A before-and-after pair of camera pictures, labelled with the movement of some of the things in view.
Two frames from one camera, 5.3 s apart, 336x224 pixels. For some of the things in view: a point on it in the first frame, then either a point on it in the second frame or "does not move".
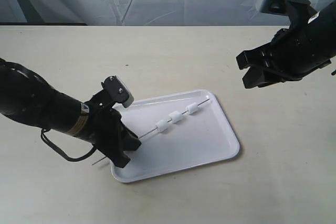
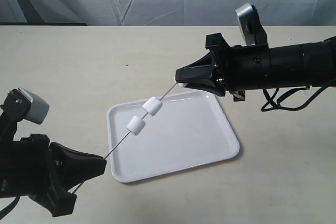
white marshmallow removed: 176,116 to 153,106
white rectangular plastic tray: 177,133 does not move
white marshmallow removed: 162,125 to 136,125
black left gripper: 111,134 to 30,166
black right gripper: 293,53 to 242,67
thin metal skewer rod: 184,113 to 128,133
